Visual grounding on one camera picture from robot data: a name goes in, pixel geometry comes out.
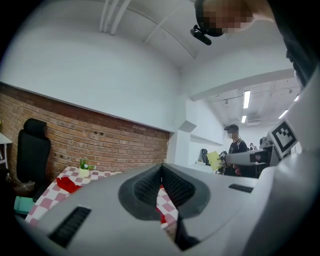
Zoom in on cream pot blue flowers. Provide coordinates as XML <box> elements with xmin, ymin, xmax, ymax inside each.
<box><xmin>78</xmin><ymin>157</ymin><xmax>97</xmax><ymax>179</ymax></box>

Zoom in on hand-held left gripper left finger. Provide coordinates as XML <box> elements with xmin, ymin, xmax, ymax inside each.
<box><xmin>24</xmin><ymin>163</ymin><xmax>181</xmax><ymax>256</ymax></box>

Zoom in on black letter-shaped ornament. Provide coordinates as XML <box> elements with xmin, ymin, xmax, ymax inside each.
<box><xmin>201</xmin><ymin>148</ymin><xmax>211</xmax><ymax>166</ymax></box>

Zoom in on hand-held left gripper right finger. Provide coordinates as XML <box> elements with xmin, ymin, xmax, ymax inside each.
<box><xmin>162</xmin><ymin>163</ymin><xmax>260</xmax><ymax>256</ymax></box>

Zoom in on teal flat box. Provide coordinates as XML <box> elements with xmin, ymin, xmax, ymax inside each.
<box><xmin>13</xmin><ymin>196</ymin><xmax>36</xmax><ymax>216</ymax></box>

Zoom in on white office desk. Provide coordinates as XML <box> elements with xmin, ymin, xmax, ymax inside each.
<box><xmin>187</xmin><ymin>161</ymin><xmax>216</xmax><ymax>174</ymax></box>

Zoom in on black head-mounted camera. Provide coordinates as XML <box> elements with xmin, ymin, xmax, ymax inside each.
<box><xmin>189</xmin><ymin>24</ymin><xmax>213</xmax><ymax>46</ymax></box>

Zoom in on person's black clothing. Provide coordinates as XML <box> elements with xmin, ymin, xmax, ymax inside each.
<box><xmin>268</xmin><ymin>0</ymin><xmax>320</xmax><ymax>87</ymax></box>

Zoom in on white side desk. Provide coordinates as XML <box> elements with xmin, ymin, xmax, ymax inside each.
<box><xmin>0</xmin><ymin>132</ymin><xmax>13</xmax><ymax>171</ymax></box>

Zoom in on red sweatshirt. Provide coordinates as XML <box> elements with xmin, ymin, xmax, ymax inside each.
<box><xmin>56</xmin><ymin>175</ymin><xmax>168</xmax><ymax>225</ymax></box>

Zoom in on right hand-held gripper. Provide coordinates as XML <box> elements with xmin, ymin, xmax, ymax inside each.
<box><xmin>223</xmin><ymin>119</ymin><xmax>299</xmax><ymax>179</ymax></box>

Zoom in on black office chair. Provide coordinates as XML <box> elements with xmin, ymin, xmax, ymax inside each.
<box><xmin>16</xmin><ymin>118</ymin><xmax>52</xmax><ymax>202</ymax></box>

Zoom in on pink white checkered tablecloth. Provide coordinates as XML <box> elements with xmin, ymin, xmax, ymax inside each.
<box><xmin>24</xmin><ymin>166</ymin><xmax>180</xmax><ymax>230</ymax></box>

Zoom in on person's head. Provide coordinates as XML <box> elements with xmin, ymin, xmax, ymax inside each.
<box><xmin>194</xmin><ymin>0</ymin><xmax>276</xmax><ymax>38</ymax></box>

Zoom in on brown bag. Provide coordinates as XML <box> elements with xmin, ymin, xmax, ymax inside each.
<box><xmin>7</xmin><ymin>174</ymin><xmax>37</xmax><ymax>198</ymax></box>

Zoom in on white ceiling pipes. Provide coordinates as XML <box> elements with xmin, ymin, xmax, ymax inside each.
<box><xmin>99</xmin><ymin>0</ymin><xmax>132</xmax><ymax>36</ymax></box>

